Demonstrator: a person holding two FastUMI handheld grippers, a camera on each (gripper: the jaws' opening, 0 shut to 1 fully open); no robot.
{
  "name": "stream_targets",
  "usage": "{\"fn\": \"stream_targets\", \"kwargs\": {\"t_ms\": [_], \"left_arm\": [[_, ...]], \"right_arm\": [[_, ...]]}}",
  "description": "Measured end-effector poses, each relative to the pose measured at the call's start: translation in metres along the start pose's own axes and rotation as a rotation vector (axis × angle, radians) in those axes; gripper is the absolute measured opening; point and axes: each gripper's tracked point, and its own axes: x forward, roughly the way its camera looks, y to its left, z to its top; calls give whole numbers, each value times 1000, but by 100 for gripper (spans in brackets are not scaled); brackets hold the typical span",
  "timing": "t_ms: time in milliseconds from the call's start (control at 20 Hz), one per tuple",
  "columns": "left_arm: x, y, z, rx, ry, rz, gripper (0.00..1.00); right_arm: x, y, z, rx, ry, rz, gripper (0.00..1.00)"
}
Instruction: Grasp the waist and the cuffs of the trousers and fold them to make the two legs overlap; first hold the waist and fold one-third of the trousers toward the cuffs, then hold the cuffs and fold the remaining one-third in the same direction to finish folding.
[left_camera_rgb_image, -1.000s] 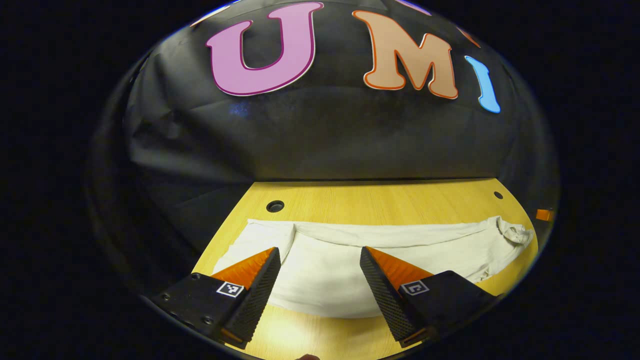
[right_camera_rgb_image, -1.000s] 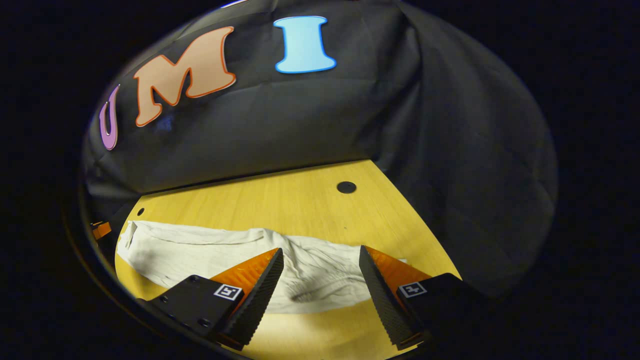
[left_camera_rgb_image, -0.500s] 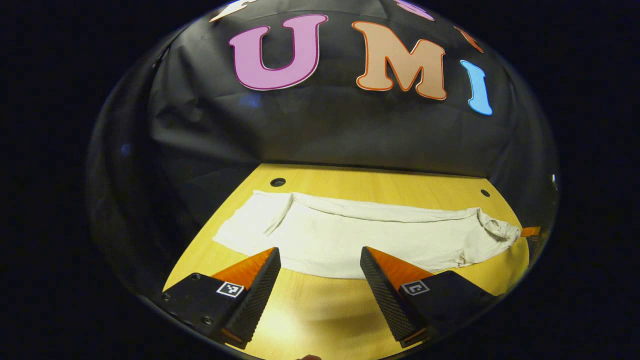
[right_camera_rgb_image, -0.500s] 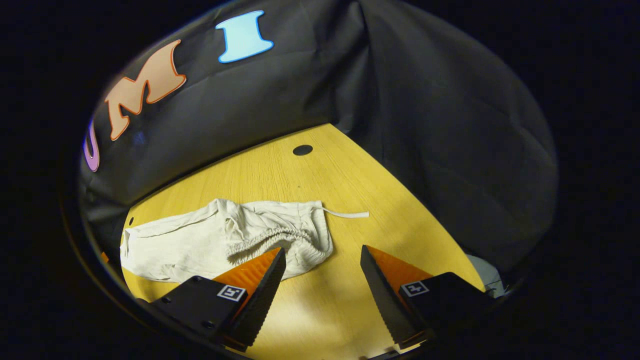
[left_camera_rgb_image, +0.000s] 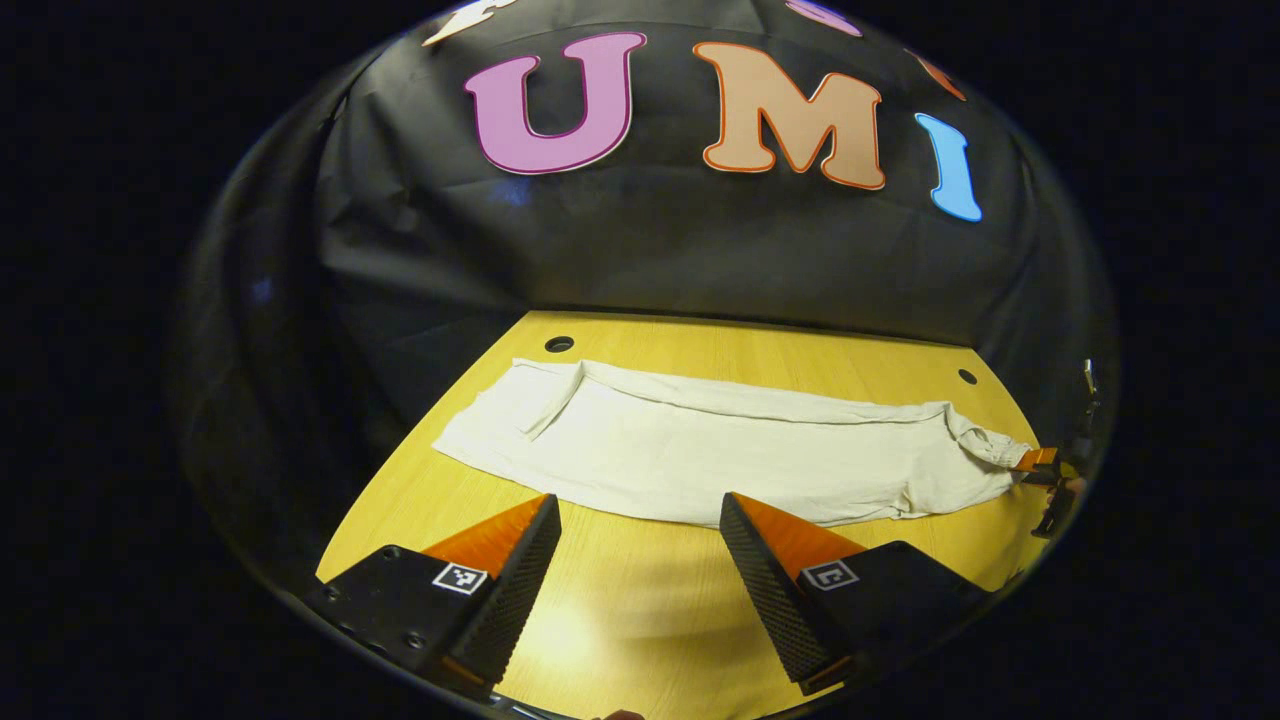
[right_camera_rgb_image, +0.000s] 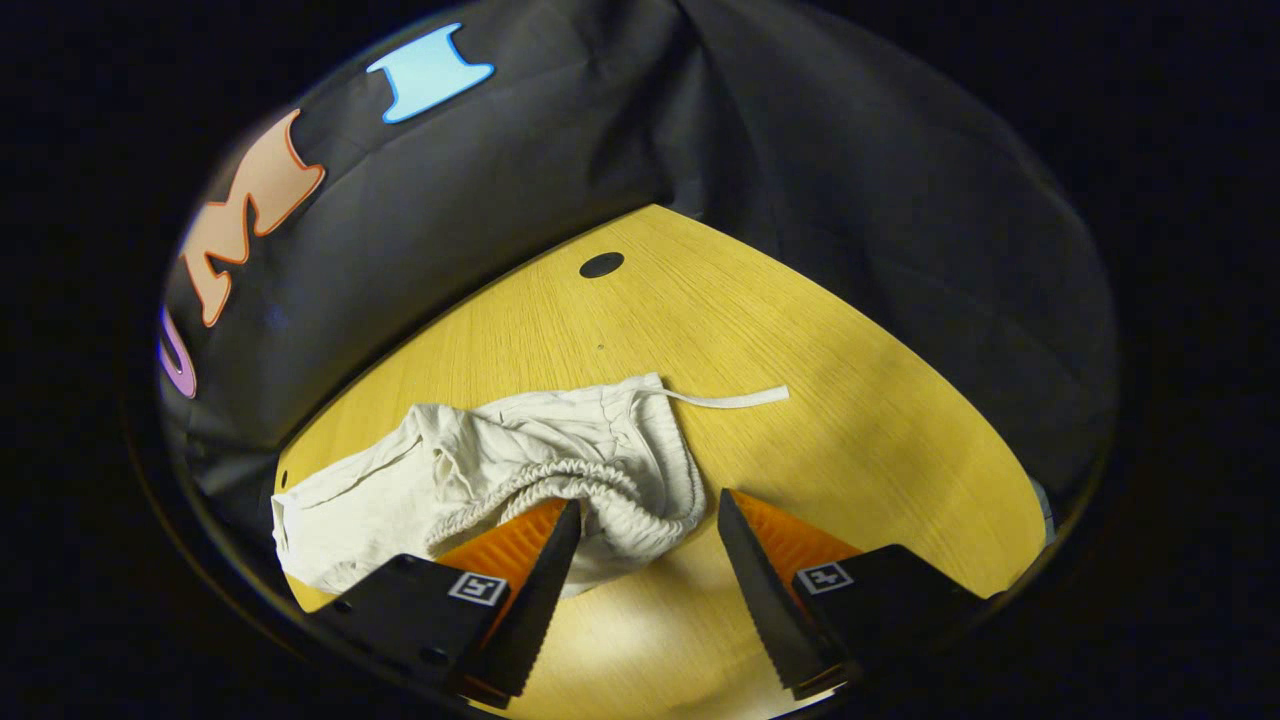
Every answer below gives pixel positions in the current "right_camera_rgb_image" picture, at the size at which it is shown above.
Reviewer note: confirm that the cream white jeans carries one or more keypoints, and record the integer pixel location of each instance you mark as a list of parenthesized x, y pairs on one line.
[(480, 470)]

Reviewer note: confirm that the black backdrop cloth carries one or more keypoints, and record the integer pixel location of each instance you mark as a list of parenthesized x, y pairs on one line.
[(560, 160)]

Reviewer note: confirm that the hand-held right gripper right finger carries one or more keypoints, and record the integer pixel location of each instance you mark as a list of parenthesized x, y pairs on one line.
[(765, 600)]

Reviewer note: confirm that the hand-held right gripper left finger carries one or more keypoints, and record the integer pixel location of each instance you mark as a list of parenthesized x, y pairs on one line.
[(530, 600)]

